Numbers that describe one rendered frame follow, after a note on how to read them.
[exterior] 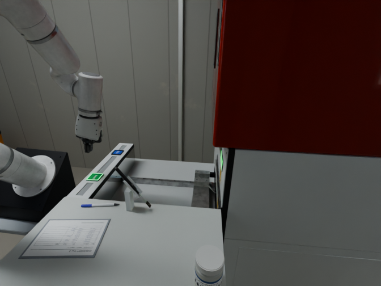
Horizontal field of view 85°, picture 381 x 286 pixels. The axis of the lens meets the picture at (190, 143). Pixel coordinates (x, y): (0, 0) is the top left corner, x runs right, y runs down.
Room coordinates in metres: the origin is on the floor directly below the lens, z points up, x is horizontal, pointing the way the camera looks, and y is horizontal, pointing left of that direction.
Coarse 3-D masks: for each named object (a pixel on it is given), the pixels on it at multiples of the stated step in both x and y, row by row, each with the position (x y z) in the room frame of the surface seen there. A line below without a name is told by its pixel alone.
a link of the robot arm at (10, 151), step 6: (0, 144) 0.66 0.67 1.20; (0, 150) 0.64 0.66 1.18; (6, 150) 0.66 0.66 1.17; (12, 150) 0.69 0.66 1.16; (0, 156) 0.63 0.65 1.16; (6, 156) 0.64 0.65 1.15; (12, 156) 0.67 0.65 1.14; (0, 162) 0.62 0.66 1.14; (6, 162) 0.64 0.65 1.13; (0, 168) 0.62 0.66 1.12; (6, 168) 0.63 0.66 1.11
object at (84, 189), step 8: (120, 144) 1.19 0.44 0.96; (128, 144) 1.20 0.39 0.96; (104, 160) 0.98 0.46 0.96; (112, 160) 0.99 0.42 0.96; (96, 168) 0.90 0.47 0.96; (104, 168) 0.91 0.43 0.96; (112, 168) 0.90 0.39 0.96; (104, 176) 0.82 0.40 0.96; (80, 184) 0.76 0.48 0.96; (88, 184) 0.76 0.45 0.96; (96, 184) 0.76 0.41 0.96; (72, 192) 0.70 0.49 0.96; (80, 192) 0.71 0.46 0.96; (88, 192) 0.70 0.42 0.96
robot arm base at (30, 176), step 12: (24, 156) 0.72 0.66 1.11; (36, 156) 0.84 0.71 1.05; (12, 168) 0.65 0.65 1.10; (24, 168) 0.69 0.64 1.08; (36, 168) 0.74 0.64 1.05; (48, 168) 0.79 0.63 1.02; (12, 180) 0.66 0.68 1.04; (24, 180) 0.69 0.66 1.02; (36, 180) 0.73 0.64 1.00; (48, 180) 0.75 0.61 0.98; (24, 192) 0.72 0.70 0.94; (36, 192) 0.71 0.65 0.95
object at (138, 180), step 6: (138, 180) 0.97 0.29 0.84; (144, 180) 0.97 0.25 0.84; (150, 180) 0.97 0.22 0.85; (156, 180) 0.97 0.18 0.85; (162, 180) 0.97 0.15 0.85; (168, 180) 0.97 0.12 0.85; (174, 180) 0.97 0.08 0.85; (180, 180) 0.97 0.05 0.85; (180, 186) 0.95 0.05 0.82; (186, 186) 0.95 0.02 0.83; (192, 186) 0.95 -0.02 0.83; (210, 186) 0.94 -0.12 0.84
